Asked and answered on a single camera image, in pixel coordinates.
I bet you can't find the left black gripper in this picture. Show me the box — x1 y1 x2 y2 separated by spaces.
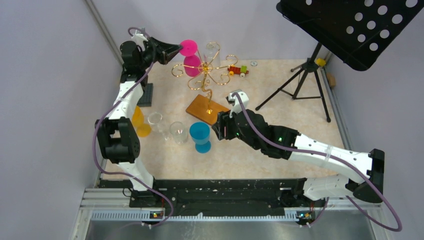
137 36 183 70

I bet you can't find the blue wine glass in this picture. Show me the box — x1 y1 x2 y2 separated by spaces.
189 122 211 154

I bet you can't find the pink wine glass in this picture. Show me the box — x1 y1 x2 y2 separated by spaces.
179 39 202 77

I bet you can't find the clear ribbed wine glass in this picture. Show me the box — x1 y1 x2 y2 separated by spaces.
169 121 188 145

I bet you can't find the clear smooth wine glass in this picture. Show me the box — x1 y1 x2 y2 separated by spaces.
147 111 171 141

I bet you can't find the yellow wine glass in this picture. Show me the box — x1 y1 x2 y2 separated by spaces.
131 105 152 138

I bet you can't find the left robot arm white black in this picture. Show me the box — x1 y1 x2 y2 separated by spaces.
93 36 183 207

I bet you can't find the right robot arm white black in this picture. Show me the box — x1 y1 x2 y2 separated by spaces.
211 110 385 206

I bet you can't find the wooden rack base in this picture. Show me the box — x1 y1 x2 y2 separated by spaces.
185 94 229 126

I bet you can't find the black studded building plate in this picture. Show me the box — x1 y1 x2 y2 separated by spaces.
137 83 154 108

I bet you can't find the toy brick car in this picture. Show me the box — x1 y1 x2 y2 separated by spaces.
227 65 249 78

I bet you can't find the small round silver disc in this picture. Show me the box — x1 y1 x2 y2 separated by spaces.
250 60 258 67

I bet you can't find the black tripod stand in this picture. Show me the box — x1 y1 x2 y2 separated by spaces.
255 42 332 123

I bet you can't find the yellow clamp knob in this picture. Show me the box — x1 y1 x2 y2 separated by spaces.
315 58 327 68

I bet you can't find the black music stand tray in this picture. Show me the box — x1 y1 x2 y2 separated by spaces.
276 0 424 72

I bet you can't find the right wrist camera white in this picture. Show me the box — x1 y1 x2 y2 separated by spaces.
226 89 249 118

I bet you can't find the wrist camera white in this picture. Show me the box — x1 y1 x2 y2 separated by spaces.
131 30 149 46
226 89 249 118

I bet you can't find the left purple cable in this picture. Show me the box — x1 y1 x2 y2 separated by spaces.
91 26 175 229

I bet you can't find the purple cable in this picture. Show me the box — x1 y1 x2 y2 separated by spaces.
230 91 403 233
91 26 175 229

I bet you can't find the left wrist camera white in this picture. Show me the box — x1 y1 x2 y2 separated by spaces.
131 30 149 46

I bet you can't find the gold wire glass rack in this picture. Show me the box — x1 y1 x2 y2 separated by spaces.
171 48 239 101

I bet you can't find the aluminium corner post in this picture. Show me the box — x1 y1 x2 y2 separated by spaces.
82 0 124 65

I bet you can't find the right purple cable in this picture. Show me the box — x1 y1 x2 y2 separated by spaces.
230 91 403 233

